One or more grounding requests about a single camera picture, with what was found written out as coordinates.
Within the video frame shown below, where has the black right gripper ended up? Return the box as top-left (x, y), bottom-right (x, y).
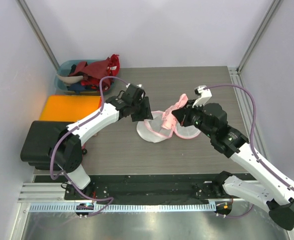
top-left (173, 99), bottom-right (215, 138)

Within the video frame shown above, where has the pink bra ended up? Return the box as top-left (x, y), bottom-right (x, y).
top-left (161, 93), bottom-right (188, 130)

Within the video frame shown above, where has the white mesh laundry bag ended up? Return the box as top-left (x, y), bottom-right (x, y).
top-left (136, 111), bottom-right (201, 143)

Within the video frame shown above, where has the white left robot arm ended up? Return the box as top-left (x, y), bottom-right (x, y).
top-left (49, 83), bottom-right (153, 200)

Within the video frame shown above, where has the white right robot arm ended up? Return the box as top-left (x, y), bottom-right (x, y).
top-left (172, 100), bottom-right (294, 231)

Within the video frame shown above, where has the white cup bra in basket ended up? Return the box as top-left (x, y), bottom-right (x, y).
top-left (56, 74), bottom-right (83, 85)

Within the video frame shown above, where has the teal plastic laundry basket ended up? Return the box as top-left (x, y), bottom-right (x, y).
top-left (54, 59), bottom-right (102, 95)

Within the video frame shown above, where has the dark red garment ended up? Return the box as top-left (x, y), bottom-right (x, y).
top-left (68, 54), bottom-right (120, 90)

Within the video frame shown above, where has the black case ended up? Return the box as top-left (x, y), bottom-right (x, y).
top-left (20, 120), bottom-right (71, 171)

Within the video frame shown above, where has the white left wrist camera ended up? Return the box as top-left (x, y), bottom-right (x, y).
top-left (126, 83), bottom-right (144, 91)

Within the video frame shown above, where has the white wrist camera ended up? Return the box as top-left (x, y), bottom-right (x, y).
top-left (126, 83), bottom-right (144, 91)
top-left (192, 85), bottom-right (212, 108)

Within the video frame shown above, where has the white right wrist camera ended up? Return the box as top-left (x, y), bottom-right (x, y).
top-left (192, 85), bottom-right (212, 108)

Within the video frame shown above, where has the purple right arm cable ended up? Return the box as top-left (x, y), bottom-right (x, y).
top-left (204, 83), bottom-right (294, 225)

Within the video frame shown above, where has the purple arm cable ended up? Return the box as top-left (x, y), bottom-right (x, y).
top-left (204, 83), bottom-right (294, 225)
top-left (49, 76), bottom-right (131, 217)

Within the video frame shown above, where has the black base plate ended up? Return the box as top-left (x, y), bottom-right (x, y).
top-left (64, 174), bottom-right (242, 205)

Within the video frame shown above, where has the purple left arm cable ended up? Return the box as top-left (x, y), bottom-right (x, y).
top-left (49, 76), bottom-right (131, 217)

